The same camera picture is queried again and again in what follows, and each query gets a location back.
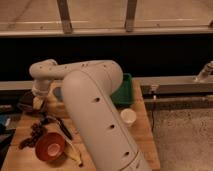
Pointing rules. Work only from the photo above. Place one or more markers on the metal rail frame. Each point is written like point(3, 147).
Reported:
point(200, 84)

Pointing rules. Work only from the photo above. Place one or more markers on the dark grape bunch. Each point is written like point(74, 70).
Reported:
point(38, 130)

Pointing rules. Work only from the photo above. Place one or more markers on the yellow banana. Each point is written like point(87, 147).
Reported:
point(72, 152)

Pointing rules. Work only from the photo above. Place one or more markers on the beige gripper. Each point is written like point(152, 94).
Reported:
point(38, 100)

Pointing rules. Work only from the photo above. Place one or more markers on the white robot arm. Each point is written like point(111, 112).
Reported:
point(86, 92)

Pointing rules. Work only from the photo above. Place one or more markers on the white paper cup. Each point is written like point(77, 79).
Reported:
point(128, 116)

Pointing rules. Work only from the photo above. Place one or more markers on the red bowl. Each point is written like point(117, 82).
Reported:
point(50, 147)

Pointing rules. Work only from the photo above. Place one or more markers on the black handled knife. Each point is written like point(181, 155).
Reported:
point(61, 125)

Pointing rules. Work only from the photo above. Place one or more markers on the green plastic tray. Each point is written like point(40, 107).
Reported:
point(124, 95)

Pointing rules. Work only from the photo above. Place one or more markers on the wooden table board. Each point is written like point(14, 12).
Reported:
point(26, 160)

